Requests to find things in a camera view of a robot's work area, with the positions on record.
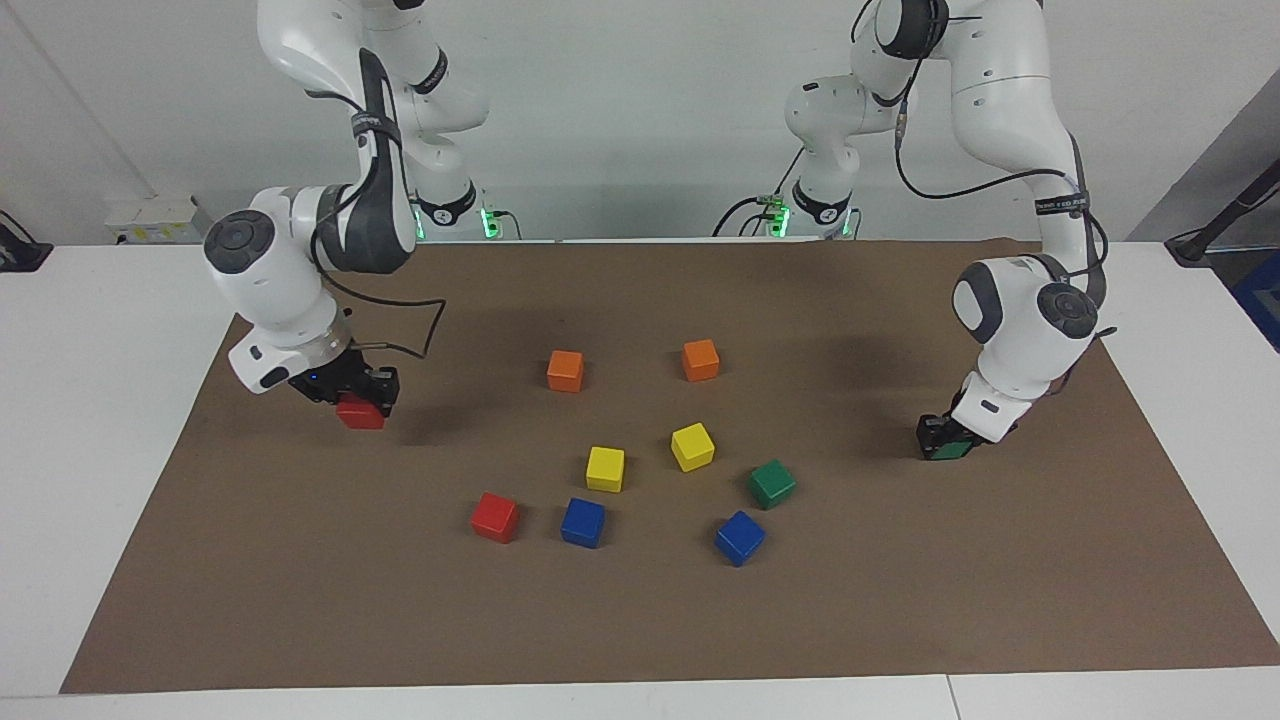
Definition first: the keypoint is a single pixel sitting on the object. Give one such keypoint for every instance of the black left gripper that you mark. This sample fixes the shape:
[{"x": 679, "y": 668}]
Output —
[{"x": 938, "y": 430}]

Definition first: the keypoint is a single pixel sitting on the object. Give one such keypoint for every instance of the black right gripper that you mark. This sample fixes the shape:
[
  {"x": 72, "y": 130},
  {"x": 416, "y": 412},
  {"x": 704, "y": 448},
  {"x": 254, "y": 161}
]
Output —
[{"x": 340, "y": 378}]

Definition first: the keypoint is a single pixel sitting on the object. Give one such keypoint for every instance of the green cube block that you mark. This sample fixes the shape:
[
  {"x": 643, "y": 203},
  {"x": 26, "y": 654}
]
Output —
[
  {"x": 771, "y": 484},
  {"x": 948, "y": 452}
]

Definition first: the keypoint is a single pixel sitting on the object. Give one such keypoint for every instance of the red cube block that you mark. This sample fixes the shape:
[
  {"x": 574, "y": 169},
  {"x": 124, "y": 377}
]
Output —
[
  {"x": 495, "y": 517},
  {"x": 358, "y": 415}
]

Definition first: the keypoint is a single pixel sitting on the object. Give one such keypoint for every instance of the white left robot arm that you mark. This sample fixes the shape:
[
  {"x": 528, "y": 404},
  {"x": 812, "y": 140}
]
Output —
[{"x": 1030, "y": 330}]

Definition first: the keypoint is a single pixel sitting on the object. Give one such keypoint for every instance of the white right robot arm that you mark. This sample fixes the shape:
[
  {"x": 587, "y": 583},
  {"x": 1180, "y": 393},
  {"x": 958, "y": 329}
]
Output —
[{"x": 290, "y": 290}]

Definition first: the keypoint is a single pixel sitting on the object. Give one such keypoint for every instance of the orange cube block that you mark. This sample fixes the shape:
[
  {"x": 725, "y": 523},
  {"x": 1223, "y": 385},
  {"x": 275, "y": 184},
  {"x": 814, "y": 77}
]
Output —
[
  {"x": 565, "y": 371},
  {"x": 700, "y": 360}
]

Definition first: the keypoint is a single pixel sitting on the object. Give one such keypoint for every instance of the brown table mat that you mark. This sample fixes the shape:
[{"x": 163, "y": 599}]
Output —
[{"x": 300, "y": 580}]

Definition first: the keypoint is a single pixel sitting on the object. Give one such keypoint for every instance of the blue cube block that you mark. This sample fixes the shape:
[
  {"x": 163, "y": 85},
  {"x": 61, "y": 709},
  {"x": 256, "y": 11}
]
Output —
[
  {"x": 740, "y": 538},
  {"x": 583, "y": 523}
]

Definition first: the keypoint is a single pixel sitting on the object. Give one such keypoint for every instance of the yellow cube block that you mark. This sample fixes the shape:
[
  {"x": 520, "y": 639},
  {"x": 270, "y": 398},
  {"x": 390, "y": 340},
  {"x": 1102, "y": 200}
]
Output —
[
  {"x": 692, "y": 447},
  {"x": 605, "y": 469}
]

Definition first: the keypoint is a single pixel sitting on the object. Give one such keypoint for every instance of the beige box with yellow label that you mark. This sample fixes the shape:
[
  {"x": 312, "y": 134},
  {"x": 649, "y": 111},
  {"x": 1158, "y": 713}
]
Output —
[{"x": 150, "y": 215}]

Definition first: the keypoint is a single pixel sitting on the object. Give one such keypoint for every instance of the black stand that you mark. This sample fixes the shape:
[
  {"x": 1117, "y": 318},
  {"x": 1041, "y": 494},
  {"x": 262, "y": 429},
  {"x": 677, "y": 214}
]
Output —
[{"x": 1195, "y": 245}]

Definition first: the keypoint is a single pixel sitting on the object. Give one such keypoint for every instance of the blue crate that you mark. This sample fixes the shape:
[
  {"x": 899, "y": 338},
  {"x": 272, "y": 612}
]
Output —
[{"x": 1262, "y": 300}]

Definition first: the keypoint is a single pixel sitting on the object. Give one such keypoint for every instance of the black device at table edge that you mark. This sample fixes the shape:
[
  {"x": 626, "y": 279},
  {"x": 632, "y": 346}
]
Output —
[{"x": 20, "y": 252}]

